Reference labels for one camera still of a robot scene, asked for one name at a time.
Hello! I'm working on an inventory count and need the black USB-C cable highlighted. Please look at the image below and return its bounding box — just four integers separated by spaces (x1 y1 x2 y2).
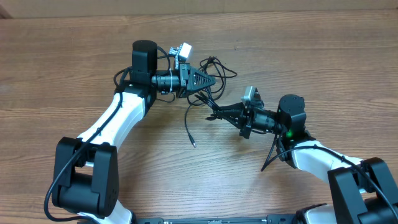
183 55 238 149

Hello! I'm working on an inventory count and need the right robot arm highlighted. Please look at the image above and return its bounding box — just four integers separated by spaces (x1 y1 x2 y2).
211 95 397 223

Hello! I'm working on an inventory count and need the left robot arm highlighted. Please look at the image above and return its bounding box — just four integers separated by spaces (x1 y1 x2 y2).
44 40 216 223

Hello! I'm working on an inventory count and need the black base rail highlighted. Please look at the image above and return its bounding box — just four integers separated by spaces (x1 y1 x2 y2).
133 214 303 224

